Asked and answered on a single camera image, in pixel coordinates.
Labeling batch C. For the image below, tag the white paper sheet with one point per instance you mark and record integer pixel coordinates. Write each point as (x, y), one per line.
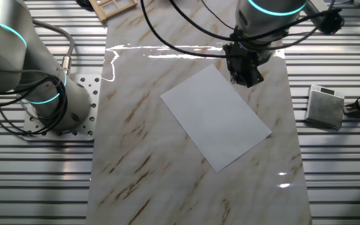
(214, 118)

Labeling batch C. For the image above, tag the marble pattern table board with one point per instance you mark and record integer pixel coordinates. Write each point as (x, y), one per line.
(167, 187)

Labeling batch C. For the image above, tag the small wooden window frame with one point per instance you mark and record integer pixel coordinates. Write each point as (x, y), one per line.
(120, 10)

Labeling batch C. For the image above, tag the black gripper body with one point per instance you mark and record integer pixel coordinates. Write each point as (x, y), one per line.
(244, 61)

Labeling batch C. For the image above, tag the silver digital kitchen scale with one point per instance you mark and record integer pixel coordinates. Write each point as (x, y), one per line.
(323, 109)

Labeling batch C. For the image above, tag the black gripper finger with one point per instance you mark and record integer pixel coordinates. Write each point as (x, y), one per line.
(238, 79)
(253, 80)

